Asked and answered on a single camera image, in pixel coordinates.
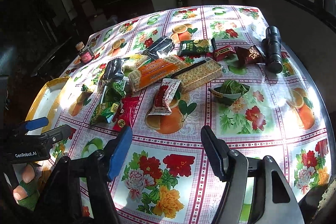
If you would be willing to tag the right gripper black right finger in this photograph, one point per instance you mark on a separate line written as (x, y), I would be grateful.
(231, 167)

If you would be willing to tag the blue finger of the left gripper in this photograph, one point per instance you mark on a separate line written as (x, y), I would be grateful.
(31, 125)

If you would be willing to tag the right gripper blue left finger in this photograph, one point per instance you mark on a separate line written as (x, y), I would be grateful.
(107, 163)

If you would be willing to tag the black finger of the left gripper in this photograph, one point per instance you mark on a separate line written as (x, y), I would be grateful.
(55, 135)

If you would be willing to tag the red gold snack pack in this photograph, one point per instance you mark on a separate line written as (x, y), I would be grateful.
(125, 113)

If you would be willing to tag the small green yellow pack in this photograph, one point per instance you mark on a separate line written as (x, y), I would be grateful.
(104, 112)

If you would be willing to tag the green striped snack pack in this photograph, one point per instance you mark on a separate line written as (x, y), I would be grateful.
(114, 92)

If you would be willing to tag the green leaf snack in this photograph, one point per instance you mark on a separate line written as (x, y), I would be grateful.
(229, 92)

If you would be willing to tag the dark silver foil pack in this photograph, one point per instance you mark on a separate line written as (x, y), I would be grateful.
(113, 71)

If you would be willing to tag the red white snack pack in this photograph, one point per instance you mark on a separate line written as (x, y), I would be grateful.
(164, 96)

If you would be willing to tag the orange cracker pack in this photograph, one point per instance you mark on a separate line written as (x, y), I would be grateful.
(154, 71)

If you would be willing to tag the green-end cracker pack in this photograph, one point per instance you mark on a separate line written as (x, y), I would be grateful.
(198, 74)

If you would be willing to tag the yellow label cracker pack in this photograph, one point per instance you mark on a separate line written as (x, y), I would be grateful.
(134, 62)

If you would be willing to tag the left hand green glove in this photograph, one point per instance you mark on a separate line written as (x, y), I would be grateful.
(23, 197)

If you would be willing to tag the yellow cardboard tray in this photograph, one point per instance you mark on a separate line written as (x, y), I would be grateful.
(48, 103)

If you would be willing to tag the small pink jar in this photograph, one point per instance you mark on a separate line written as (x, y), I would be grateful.
(85, 53)

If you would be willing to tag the floral plastic tablecloth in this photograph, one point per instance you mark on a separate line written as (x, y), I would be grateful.
(166, 176)

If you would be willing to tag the dark red triangular pack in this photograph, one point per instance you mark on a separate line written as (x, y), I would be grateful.
(249, 56)

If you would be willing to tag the small red candy pack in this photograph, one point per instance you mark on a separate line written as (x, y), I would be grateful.
(221, 53)

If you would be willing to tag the black foil snack pack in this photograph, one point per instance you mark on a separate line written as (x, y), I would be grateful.
(160, 48)

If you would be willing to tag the black flashlight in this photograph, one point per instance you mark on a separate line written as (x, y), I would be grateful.
(272, 49)

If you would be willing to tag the dark green snack pack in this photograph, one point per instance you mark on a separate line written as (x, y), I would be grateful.
(197, 47)

